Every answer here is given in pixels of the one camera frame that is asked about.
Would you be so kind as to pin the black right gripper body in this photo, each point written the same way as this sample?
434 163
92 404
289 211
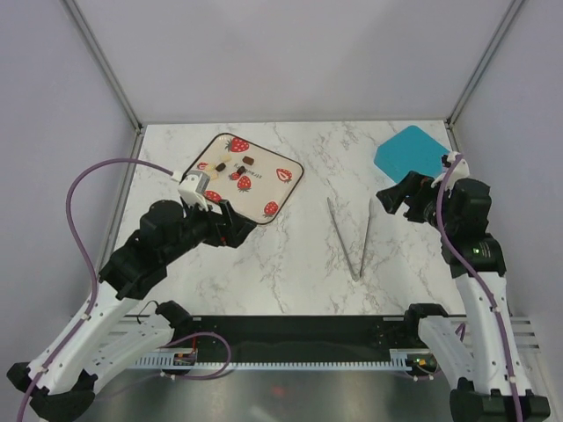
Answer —
423 188

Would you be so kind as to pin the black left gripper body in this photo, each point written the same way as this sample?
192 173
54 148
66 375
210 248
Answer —
199 231

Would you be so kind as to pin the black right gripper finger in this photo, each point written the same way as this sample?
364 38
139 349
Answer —
393 197
420 208

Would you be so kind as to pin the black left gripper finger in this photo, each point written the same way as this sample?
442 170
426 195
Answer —
196 212
233 228

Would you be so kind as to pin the teal box lid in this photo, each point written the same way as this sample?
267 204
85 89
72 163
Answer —
411 149

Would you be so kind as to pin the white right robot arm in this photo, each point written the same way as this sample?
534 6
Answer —
487 379

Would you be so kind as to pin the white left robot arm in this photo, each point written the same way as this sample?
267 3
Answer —
62 383

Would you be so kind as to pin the strawberry print tray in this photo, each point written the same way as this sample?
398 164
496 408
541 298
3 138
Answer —
258 194

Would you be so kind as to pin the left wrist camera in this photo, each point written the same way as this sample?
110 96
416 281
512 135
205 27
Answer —
192 189

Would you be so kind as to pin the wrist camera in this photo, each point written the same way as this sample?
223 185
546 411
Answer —
455 168
192 189

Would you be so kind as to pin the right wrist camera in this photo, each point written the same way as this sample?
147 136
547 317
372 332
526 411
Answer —
455 168

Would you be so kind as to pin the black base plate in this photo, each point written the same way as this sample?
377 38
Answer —
298 339

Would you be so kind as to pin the aluminium frame rail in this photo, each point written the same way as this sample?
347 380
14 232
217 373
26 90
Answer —
148 343

